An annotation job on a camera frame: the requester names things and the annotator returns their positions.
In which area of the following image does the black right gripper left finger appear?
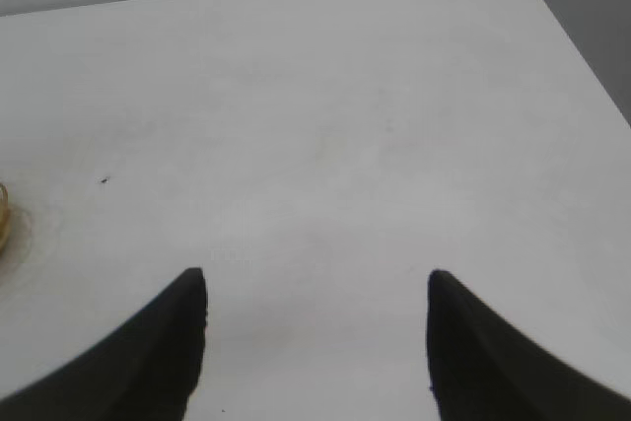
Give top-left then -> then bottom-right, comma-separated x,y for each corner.
0,266 -> 209,421

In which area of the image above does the yellow woven wicker basket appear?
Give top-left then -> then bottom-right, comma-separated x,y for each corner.
0,181 -> 12,250

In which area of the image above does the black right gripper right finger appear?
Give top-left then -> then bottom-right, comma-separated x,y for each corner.
426,269 -> 631,421

